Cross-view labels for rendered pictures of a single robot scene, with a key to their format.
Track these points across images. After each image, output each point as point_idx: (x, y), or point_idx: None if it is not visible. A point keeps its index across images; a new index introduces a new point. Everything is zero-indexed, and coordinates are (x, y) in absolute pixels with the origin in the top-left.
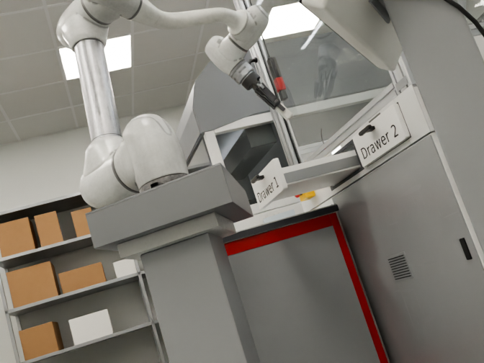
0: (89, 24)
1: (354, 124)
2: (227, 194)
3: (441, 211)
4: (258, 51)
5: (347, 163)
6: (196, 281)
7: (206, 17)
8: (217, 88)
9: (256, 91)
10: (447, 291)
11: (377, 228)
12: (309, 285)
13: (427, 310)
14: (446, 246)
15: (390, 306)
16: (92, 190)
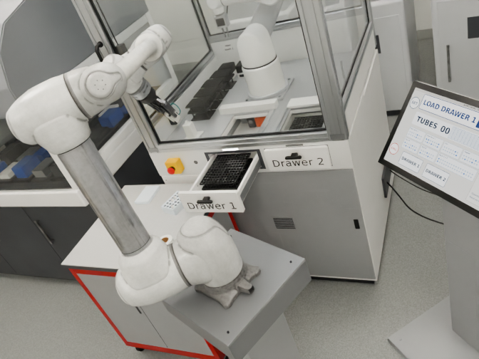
0: (83, 125)
1: (266, 142)
2: (309, 276)
3: (343, 205)
4: (105, 37)
5: (257, 168)
6: (273, 330)
7: (144, 60)
8: (23, 55)
9: (154, 105)
10: (328, 238)
11: (266, 201)
12: None
13: (303, 243)
14: (339, 220)
15: (263, 238)
16: (154, 300)
